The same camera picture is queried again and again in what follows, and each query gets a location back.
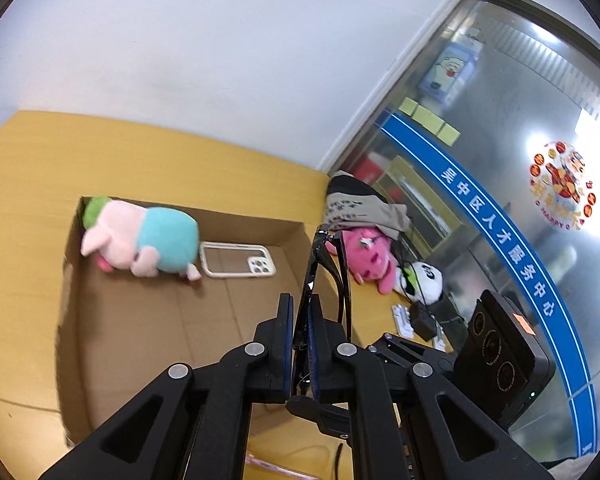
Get white clear phone case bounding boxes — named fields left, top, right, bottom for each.
left=199, top=242, right=276, bottom=280

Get black sunglasses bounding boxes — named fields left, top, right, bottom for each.
left=291, top=224, right=352, bottom=399

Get white power strip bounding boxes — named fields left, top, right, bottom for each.
left=391, top=304, right=452, bottom=352

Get pink bear-top pen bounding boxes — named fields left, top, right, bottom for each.
left=245, top=452, right=318, bottom=480

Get panda plush toy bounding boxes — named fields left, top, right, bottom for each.
left=393, top=261, right=443, bottom=306

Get pink plush toy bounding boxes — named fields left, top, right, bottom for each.
left=339, top=226, right=396, bottom=295

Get brown cardboard box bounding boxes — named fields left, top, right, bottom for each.
left=56, top=205, right=314, bottom=444

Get grey printed cloth bag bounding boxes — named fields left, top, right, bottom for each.
left=323, top=171, right=412, bottom=240

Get pig plush teal shirt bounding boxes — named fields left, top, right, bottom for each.
left=81, top=196, right=201, bottom=283

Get new year window sticker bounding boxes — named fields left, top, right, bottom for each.
left=529, top=141, right=597, bottom=231

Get yellow sticky notes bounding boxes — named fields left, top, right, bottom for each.
left=398, top=98, right=460, bottom=146

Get cartoon sheep poster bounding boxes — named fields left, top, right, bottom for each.
left=417, top=41, right=481, bottom=105

